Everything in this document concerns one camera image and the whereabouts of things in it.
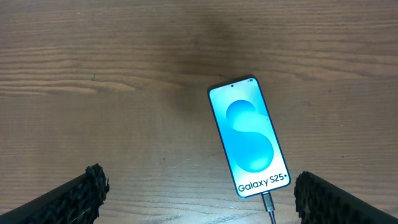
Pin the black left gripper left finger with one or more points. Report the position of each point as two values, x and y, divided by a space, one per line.
76 201

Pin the blue Samsung Galaxy smartphone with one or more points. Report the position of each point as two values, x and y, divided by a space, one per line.
250 143

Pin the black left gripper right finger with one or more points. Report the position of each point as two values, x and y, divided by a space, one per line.
318 201

